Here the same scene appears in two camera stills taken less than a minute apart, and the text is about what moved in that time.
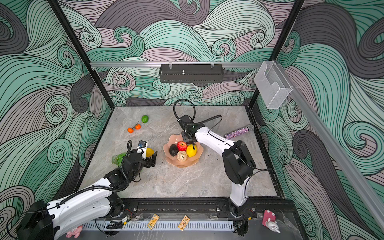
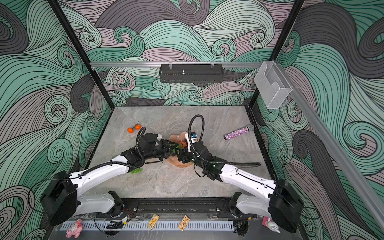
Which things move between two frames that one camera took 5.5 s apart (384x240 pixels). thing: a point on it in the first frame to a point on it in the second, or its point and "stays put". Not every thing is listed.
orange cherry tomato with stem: [137, 126] stays put
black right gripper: [183, 133] to [184, 153]
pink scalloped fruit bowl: [190, 161] stays put
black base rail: [205, 208] stays put
